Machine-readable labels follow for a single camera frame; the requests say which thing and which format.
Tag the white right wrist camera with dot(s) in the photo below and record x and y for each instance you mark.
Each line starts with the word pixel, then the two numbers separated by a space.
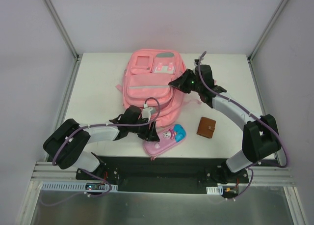
pixel 196 62

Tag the right aluminium frame post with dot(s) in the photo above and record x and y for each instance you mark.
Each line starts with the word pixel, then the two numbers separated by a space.
pixel 271 23

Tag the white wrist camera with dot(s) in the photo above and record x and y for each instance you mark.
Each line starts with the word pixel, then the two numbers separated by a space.
pixel 196 62
pixel 147 111

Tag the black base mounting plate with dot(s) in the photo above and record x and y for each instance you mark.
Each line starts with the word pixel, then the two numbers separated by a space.
pixel 162 175

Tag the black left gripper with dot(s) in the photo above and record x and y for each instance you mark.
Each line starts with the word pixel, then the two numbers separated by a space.
pixel 149 132

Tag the white slotted cable duct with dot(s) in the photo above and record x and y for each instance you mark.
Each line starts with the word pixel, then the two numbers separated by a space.
pixel 78 187

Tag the aluminium frame rail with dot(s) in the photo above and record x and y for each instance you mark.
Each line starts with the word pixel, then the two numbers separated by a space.
pixel 61 28

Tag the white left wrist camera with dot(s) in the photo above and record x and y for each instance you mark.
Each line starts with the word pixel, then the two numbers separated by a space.
pixel 147 111

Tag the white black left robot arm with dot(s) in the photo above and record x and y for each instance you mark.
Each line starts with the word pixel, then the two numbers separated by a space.
pixel 66 145

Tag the small white cable duct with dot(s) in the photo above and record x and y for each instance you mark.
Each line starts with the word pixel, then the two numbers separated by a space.
pixel 218 190

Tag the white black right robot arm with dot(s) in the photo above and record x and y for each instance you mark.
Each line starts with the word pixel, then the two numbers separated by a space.
pixel 260 133

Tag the pink cartoon pencil case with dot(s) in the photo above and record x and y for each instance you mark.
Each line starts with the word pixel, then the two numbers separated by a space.
pixel 168 138

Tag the brown leather wallet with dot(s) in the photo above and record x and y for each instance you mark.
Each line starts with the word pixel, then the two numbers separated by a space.
pixel 206 127

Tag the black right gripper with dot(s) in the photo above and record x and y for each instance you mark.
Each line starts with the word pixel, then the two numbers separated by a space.
pixel 185 80

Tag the pink student backpack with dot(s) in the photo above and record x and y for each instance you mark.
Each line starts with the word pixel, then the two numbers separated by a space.
pixel 148 74

